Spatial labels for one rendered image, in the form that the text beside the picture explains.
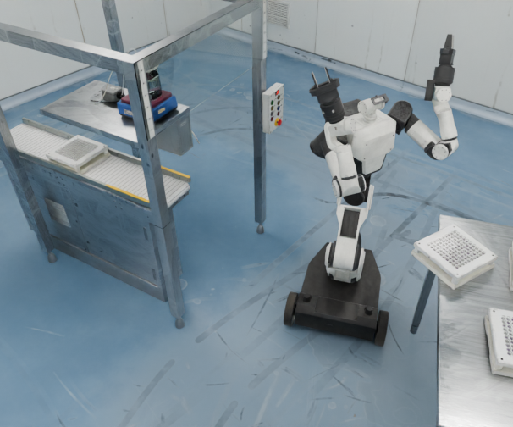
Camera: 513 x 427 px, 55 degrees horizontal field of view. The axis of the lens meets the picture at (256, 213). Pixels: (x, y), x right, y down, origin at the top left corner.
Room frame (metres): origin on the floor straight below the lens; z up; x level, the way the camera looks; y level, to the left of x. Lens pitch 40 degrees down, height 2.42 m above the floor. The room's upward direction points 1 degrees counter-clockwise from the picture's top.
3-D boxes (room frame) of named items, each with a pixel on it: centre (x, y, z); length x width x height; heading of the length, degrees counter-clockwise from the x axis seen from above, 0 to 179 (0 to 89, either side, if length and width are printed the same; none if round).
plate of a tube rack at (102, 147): (2.37, 1.01, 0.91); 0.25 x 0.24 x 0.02; 148
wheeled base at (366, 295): (2.03, -0.52, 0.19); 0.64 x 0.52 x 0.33; 164
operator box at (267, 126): (2.69, -0.11, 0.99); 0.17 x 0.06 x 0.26; 149
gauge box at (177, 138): (2.17, 0.44, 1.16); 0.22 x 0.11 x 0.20; 59
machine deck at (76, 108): (2.16, 0.68, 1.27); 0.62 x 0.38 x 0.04; 59
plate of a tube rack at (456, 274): (1.51, -0.85, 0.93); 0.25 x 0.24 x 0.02; 120
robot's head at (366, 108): (2.05, -0.54, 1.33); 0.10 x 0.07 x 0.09; 120
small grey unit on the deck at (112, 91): (2.24, 0.69, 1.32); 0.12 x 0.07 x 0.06; 59
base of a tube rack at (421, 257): (1.51, -0.85, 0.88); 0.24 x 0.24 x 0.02; 30
